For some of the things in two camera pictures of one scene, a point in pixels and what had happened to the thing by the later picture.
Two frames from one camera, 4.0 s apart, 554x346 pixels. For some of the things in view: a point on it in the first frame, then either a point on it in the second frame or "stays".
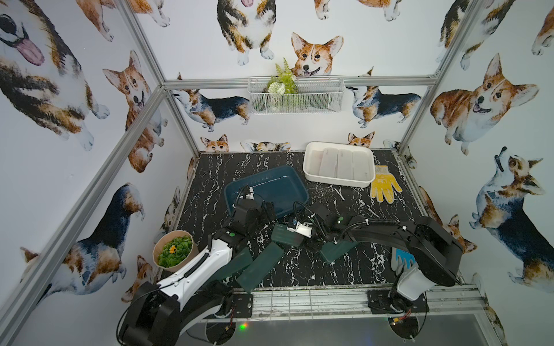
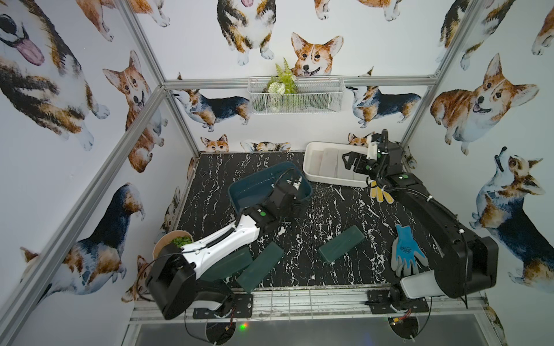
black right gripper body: [319, 234] -> [363, 165]
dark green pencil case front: [260, 267] stays
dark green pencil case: [331, 251] stays
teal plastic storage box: [284, 188] stays
